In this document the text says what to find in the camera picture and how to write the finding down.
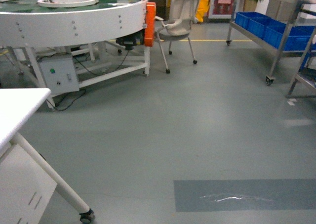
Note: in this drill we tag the white drawer cabinet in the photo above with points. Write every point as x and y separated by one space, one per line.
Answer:
25 188

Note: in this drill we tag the white control box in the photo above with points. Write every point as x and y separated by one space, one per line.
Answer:
59 73

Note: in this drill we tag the beige office chair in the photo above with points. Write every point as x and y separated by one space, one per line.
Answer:
177 27

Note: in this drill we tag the blue shelf crate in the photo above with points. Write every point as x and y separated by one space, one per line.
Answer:
243 17
296 41
257 26

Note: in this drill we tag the white desk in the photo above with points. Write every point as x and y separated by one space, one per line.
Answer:
16 107

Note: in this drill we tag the red display cabinet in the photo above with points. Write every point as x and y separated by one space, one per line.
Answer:
220 9

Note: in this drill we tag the yellow wet floor sign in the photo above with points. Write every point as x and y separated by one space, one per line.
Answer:
202 9

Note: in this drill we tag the white round conveyor table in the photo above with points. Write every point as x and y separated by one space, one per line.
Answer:
106 40

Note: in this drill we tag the steel shelf cart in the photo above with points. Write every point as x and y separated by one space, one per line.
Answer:
278 53

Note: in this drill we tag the white round tray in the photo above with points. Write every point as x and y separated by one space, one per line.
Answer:
66 3

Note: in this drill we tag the orange motor cover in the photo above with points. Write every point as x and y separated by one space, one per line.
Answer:
149 35

